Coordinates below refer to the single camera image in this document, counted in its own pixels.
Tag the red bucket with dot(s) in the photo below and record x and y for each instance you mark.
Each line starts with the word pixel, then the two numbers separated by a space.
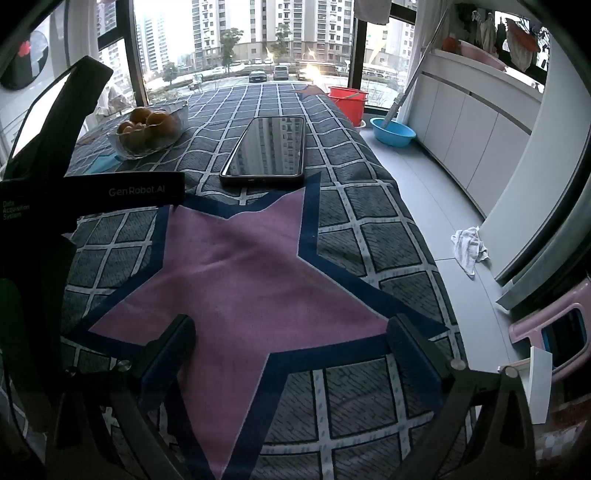
pixel 348 104

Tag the pink basin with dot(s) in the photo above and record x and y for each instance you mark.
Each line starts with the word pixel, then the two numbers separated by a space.
pixel 480 54

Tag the hanging white and red garment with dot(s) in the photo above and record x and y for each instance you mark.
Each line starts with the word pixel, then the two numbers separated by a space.
pixel 521 44

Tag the pink plastic stool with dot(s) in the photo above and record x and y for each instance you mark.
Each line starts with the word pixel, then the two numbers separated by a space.
pixel 540 318

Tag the white washing machine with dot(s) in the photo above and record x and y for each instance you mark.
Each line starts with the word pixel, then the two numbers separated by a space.
pixel 23 60

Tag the black smartphone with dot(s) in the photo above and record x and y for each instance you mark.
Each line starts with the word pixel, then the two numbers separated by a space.
pixel 265 147

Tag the blue plastic basin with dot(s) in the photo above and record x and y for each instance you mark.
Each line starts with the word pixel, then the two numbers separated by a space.
pixel 398 136

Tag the small orange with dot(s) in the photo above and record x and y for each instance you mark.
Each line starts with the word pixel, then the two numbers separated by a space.
pixel 160 122
pixel 138 115
pixel 125 128
pixel 138 141

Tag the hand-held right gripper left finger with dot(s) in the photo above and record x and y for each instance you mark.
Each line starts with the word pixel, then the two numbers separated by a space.
pixel 171 353

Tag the grey checked star blanket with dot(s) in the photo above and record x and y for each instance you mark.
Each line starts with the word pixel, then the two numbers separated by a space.
pixel 240 286

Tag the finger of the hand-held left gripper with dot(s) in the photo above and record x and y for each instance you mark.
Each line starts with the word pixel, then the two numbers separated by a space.
pixel 85 113

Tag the white low cabinet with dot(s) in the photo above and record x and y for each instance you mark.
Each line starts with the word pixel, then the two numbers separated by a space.
pixel 461 120

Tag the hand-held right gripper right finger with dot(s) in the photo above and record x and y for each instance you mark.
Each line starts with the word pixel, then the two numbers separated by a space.
pixel 408 353

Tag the hanging white cloth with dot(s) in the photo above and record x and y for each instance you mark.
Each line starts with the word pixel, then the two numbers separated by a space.
pixel 371 11

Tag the clear glass bowl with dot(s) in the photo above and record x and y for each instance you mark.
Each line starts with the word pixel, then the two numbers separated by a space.
pixel 181 116

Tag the white floor rag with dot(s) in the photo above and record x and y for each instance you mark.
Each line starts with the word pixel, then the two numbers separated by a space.
pixel 468 249

